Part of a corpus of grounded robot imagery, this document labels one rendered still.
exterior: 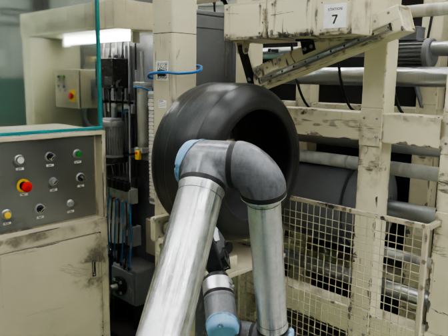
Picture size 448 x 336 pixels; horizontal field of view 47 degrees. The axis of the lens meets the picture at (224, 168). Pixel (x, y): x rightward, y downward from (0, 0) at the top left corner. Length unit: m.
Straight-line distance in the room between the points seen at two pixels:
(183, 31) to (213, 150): 0.92
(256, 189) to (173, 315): 0.35
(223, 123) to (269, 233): 0.53
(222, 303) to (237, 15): 1.18
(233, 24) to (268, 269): 1.14
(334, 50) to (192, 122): 0.63
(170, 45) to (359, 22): 0.71
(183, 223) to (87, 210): 1.11
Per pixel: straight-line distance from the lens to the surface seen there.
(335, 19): 1.87
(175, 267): 1.13
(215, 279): 1.52
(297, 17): 1.96
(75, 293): 2.26
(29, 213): 2.12
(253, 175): 1.21
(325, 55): 2.04
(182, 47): 2.07
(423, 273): 1.96
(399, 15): 1.91
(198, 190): 1.20
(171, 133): 1.77
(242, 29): 2.13
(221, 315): 1.47
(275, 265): 1.36
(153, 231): 2.04
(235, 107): 1.74
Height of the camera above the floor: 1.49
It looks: 10 degrees down
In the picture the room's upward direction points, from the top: 1 degrees clockwise
